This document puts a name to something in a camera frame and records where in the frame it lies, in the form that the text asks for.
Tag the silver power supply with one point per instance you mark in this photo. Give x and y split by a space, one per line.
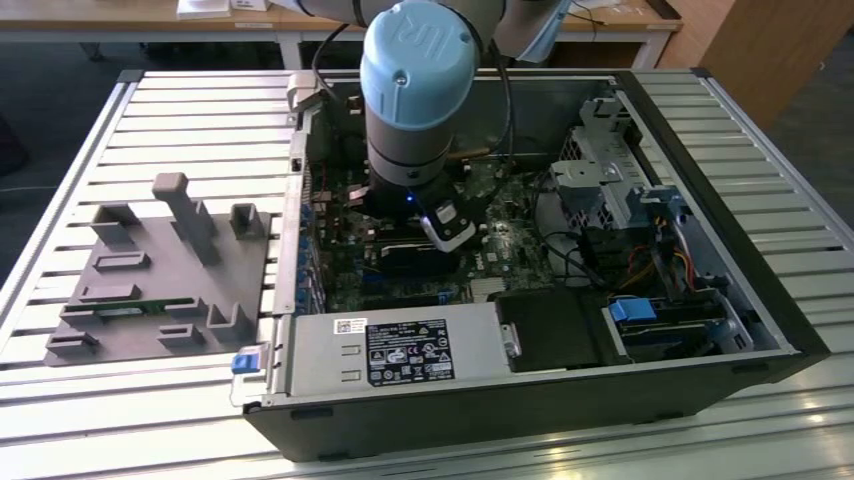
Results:
321 350

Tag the blue plastic latch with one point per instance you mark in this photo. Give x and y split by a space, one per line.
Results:
243 364

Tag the green motherboard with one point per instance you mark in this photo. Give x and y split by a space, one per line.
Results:
514 260

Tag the green RAM stick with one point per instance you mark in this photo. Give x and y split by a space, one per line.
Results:
154 305

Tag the grey disk bay frame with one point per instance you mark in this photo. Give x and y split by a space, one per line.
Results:
694 240

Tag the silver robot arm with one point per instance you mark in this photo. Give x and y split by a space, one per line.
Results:
414 75

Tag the black plastic shroud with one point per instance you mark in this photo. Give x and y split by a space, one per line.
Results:
554 330

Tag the silver chipset heatsink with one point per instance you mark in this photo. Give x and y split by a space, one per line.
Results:
488 290

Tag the wooden cabinet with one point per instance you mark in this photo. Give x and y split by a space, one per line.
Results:
768 50

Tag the white box black print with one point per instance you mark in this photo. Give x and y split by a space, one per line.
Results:
250 5

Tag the silver metal drive cage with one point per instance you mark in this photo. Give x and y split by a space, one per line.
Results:
588 200

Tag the black PC case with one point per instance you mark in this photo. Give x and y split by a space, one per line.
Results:
468 425

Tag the grey parts rack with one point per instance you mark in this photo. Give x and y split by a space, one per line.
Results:
174 280

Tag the pale blue teach pendant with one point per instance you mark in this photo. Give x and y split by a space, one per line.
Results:
554 30

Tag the hard disk in blue carrier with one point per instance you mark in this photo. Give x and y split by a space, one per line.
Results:
634 310

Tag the wooden desk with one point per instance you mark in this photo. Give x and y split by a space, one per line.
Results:
101 25

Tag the black graphics card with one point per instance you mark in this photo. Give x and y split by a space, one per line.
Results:
414 265

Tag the white cardboard box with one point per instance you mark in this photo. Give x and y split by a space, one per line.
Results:
201 9

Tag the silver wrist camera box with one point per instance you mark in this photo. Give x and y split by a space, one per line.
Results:
454 235

